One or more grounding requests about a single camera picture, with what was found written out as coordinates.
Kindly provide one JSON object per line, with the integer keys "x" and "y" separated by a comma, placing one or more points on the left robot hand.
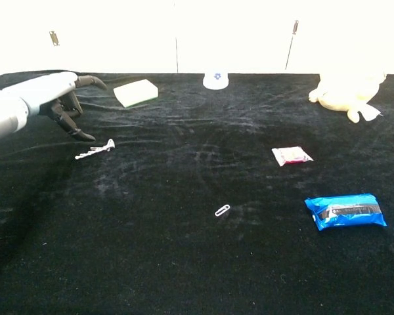
{"x": 49, "y": 90}

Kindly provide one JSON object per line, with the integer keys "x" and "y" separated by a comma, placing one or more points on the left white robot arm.
{"x": 3, "y": 118}

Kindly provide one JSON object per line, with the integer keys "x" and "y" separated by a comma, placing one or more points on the metal screen hinge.
{"x": 54, "y": 37}
{"x": 295, "y": 27}

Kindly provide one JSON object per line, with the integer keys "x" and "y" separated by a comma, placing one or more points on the yellow sponge block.
{"x": 134, "y": 92}

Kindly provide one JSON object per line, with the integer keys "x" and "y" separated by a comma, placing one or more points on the white paper cup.
{"x": 215, "y": 82}

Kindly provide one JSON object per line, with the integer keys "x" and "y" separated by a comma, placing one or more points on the black velvet tablecloth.
{"x": 184, "y": 262}

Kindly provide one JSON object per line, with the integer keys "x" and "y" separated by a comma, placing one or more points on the red snack packet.
{"x": 290, "y": 155}

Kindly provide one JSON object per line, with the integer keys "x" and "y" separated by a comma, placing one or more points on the yellow plush toy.
{"x": 344, "y": 93}

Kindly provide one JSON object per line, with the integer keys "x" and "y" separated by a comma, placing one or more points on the blue snack package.
{"x": 344, "y": 211}

